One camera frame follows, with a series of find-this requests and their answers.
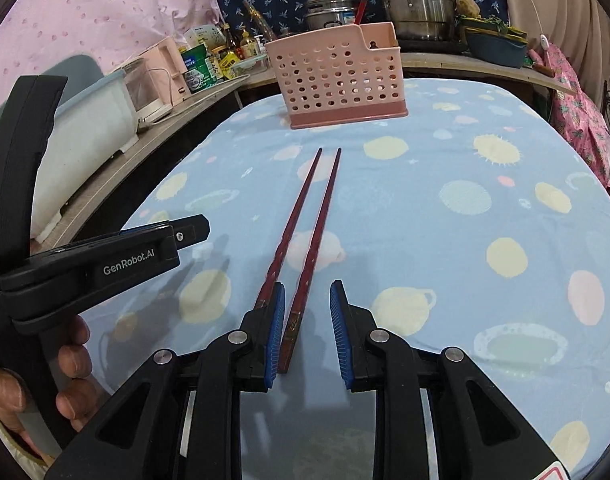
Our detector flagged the small steel pot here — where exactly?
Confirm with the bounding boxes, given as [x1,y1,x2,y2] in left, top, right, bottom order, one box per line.
[305,0,369,32]

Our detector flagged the white plastic tub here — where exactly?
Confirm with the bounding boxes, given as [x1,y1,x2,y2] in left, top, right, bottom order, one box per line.
[32,67,140,243]

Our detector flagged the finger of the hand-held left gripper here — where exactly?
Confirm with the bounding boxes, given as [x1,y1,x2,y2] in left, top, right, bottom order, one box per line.
[162,214,211,249]
[117,220,174,239]

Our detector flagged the blue planet print tablecloth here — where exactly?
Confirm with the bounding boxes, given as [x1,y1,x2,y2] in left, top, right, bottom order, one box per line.
[82,77,610,480]

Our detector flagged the dark red chopstick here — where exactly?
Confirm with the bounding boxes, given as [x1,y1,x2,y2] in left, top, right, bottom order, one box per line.
[277,147,343,374]
[254,147,323,311]

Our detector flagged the pink floral cloth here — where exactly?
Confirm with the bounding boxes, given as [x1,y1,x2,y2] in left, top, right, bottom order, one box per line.
[548,44,610,189]

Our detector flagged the blue basin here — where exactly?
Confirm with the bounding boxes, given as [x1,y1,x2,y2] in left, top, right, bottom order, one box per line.
[465,30,529,69]

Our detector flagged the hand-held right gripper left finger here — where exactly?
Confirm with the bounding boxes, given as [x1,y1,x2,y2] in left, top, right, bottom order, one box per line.
[42,282,287,480]

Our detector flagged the person's left hand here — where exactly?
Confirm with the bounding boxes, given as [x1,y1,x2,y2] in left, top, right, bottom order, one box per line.
[0,316,94,461]

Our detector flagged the white clear-front appliance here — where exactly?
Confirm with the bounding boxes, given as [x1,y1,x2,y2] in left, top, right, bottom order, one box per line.
[117,57,174,134]

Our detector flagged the brown wooden stick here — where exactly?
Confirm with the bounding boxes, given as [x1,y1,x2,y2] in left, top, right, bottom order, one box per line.
[242,0,276,41]

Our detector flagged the black stove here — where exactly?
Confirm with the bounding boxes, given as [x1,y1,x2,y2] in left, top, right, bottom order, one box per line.
[400,35,468,54]

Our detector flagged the green white can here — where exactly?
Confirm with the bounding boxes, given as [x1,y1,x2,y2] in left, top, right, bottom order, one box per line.
[180,44,222,94]

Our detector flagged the green vegetables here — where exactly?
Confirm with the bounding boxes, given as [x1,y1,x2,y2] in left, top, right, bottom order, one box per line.
[478,14,527,42]

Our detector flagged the grey-green chair back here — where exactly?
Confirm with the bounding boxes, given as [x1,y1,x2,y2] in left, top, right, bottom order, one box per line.
[0,54,108,171]

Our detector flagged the white cord with switch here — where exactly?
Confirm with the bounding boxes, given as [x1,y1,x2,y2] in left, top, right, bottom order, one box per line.
[518,0,554,54]

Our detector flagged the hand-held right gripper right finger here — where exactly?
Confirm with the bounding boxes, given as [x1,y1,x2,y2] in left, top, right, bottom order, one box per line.
[329,281,561,480]

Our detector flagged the pink perforated utensil basket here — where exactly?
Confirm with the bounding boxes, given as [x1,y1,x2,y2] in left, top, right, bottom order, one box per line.
[265,21,409,130]

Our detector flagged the pink dotted cloth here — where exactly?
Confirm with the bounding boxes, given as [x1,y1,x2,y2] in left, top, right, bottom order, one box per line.
[0,0,246,111]

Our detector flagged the beige curtain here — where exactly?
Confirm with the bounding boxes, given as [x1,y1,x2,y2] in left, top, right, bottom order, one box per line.
[500,0,610,111]

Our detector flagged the pink appliance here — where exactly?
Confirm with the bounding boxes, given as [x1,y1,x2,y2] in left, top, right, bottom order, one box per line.
[145,37,191,109]

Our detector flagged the large steel steamer pot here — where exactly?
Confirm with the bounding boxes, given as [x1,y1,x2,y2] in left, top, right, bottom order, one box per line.
[375,0,466,42]

